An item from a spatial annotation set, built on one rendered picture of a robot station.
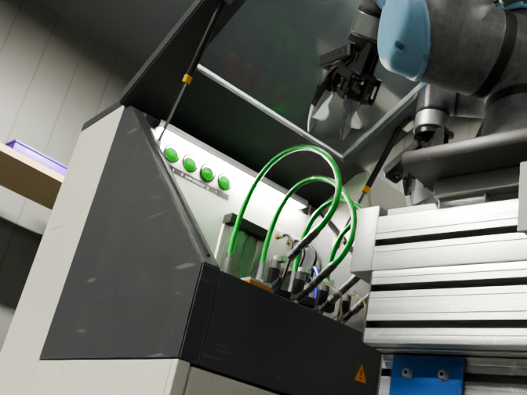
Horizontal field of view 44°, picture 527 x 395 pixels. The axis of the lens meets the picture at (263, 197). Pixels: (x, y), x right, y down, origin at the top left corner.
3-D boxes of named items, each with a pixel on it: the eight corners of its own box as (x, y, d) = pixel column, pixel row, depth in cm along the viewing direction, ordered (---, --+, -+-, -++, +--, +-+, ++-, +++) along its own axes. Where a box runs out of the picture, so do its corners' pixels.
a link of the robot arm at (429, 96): (458, 69, 147) (419, 67, 149) (454, 110, 143) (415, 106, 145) (455, 89, 154) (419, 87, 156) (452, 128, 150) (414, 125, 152)
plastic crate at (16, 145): (43, 191, 304) (49, 174, 308) (64, 186, 291) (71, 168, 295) (-13, 164, 286) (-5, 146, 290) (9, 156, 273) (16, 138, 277)
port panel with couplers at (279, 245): (260, 316, 176) (281, 213, 188) (252, 317, 178) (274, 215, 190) (295, 330, 182) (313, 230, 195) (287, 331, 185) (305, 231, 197)
